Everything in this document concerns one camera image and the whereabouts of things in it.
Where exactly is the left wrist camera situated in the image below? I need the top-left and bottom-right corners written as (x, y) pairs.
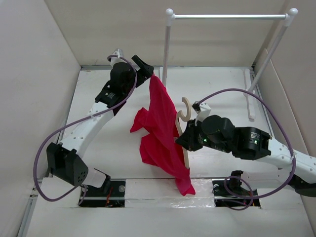
top-left (108, 48), bottom-right (125, 67)

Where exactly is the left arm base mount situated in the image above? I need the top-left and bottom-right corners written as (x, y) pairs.
top-left (78, 179), bottom-right (126, 208)

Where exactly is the red t-shirt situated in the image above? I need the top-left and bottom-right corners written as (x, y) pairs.
top-left (130, 76), bottom-right (196, 196)

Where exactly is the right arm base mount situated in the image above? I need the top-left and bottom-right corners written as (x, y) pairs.
top-left (209, 170), bottom-right (261, 208)

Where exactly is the purple cable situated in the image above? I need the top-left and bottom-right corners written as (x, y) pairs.
top-left (33, 55), bottom-right (138, 202)
top-left (197, 88), bottom-right (297, 210)

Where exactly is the white metal clothes rack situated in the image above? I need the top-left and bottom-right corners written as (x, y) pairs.
top-left (159, 7), bottom-right (299, 121)

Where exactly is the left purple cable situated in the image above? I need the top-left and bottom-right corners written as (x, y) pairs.
top-left (33, 55), bottom-right (138, 202)

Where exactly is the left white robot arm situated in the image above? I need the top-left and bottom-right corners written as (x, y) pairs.
top-left (46, 55), bottom-right (154, 196)

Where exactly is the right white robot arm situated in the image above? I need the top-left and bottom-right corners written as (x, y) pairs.
top-left (175, 115), bottom-right (316, 197)

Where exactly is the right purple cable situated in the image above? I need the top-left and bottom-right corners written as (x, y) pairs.
top-left (197, 88), bottom-right (297, 210)

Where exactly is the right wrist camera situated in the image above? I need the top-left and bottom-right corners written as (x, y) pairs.
top-left (192, 101), bottom-right (211, 126)

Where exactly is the wooden clothes hanger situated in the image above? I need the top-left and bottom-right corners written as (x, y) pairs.
top-left (175, 97), bottom-right (191, 169)

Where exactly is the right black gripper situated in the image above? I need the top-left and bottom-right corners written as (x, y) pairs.
top-left (176, 117), bottom-right (232, 153)

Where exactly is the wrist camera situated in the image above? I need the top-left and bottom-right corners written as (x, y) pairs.
top-left (192, 101), bottom-right (211, 126)
top-left (108, 48), bottom-right (125, 67)

